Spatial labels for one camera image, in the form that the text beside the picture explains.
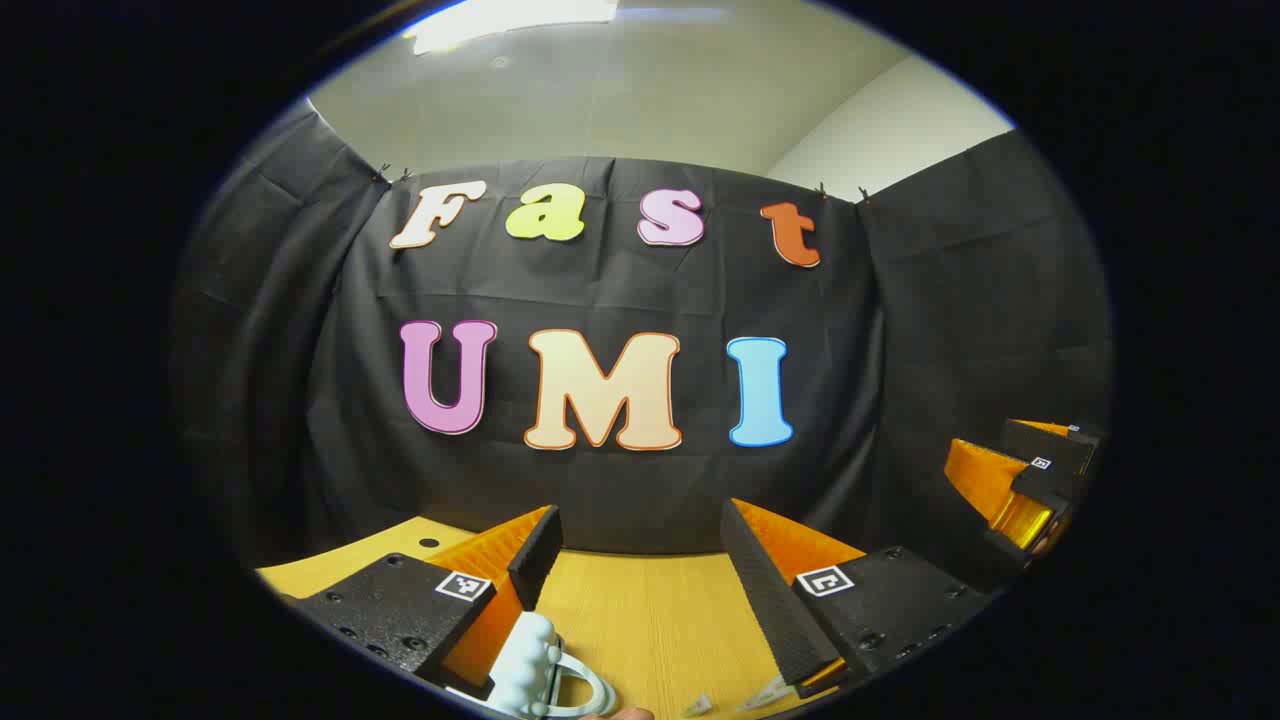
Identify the small pale blue suitcase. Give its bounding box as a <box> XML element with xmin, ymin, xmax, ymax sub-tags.
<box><xmin>445</xmin><ymin>610</ymin><xmax>621</xmax><ymax>720</ymax></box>

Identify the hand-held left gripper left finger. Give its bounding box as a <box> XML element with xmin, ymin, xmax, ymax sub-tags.
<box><xmin>283</xmin><ymin>505</ymin><xmax>564</xmax><ymax>701</ymax></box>

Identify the large translucent green tube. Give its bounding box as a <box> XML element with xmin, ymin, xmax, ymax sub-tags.
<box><xmin>738</xmin><ymin>674</ymin><xmax>793</xmax><ymax>713</ymax></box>

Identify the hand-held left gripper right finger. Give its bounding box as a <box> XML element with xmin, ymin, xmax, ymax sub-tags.
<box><xmin>720</xmin><ymin>497</ymin><xmax>993</xmax><ymax>701</ymax></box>

